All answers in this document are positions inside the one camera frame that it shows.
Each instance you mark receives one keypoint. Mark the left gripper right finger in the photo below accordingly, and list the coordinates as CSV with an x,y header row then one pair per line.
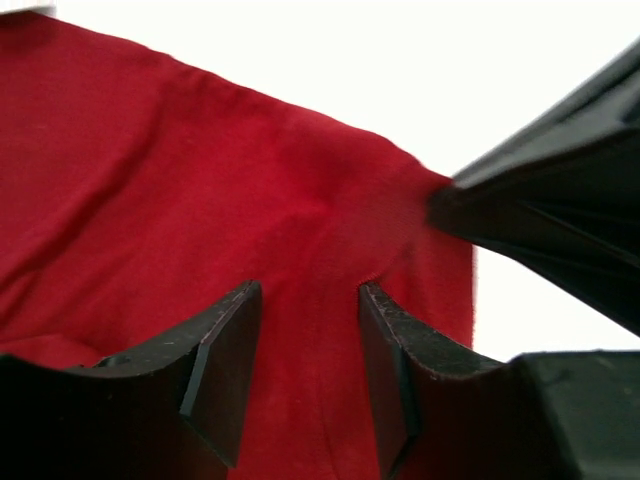
x,y
443,411

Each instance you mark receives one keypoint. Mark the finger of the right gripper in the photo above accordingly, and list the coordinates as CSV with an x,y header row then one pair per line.
x,y
572,218
605,105

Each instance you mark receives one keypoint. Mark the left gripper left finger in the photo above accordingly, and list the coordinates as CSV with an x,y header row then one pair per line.
x,y
172,407

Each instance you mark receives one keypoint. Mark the red t shirt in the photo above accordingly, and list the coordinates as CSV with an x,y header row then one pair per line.
x,y
137,190

